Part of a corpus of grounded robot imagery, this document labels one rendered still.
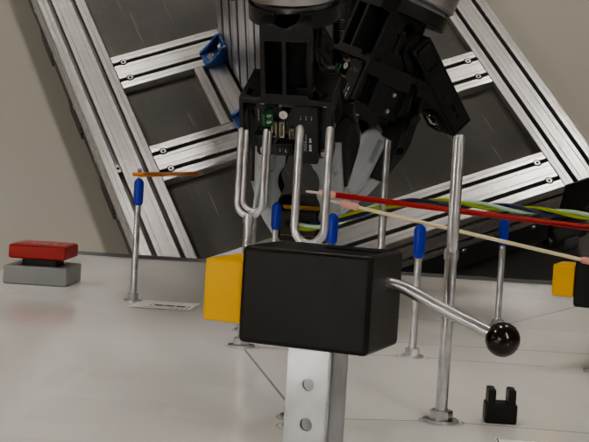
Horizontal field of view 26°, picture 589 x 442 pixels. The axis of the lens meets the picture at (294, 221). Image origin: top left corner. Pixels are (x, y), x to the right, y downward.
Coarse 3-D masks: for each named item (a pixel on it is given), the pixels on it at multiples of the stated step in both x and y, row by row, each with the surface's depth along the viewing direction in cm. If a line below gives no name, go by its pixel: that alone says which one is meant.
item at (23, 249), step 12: (24, 240) 114; (36, 240) 115; (12, 252) 110; (24, 252) 110; (36, 252) 110; (48, 252) 110; (60, 252) 110; (72, 252) 112; (24, 264) 111; (36, 264) 111; (48, 264) 111; (60, 264) 113
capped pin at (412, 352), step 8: (416, 232) 82; (424, 232) 82; (416, 240) 82; (424, 240) 82; (416, 248) 82; (424, 248) 82; (416, 256) 82; (416, 264) 82; (416, 272) 82; (416, 280) 82; (416, 304) 82; (416, 312) 82; (416, 320) 82; (416, 328) 83; (416, 336) 83; (408, 352) 82; (416, 352) 82
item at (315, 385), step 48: (288, 288) 51; (336, 288) 51; (384, 288) 52; (240, 336) 52; (288, 336) 51; (336, 336) 51; (384, 336) 52; (288, 384) 53; (336, 384) 52; (288, 432) 53; (336, 432) 53
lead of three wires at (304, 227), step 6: (372, 204) 102; (378, 204) 101; (354, 210) 102; (360, 210) 101; (342, 216) 102; (348, 216) 102; (354, 216) 102; (360, 216) 102; (318, 222) 103; (342, 222) 102; (300, 228) 104; (306, 228) 104; (312, 228) 103; (318, 228) 103
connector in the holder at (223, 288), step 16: (224, 256) 54; (240, 256) 54; (208, 272) 53; (224, 272) 53; (240, 272) 52; (208, 288) 53; (224, 288) 53; (240, 288) 52; (208, 304) 53; (224, 304) 53; (240, 304) 52; (224, 320) 53
